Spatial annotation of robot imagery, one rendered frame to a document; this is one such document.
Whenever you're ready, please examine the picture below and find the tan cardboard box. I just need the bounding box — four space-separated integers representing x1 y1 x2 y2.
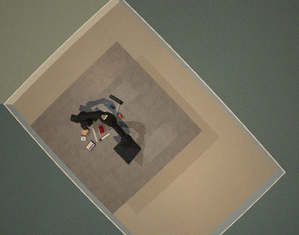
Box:
81 129 90 136

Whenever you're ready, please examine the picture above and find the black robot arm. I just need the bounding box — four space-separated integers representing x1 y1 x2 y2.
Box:
70 110 132 149

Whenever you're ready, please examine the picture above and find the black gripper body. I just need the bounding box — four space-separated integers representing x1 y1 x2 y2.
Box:
81 118 98 130

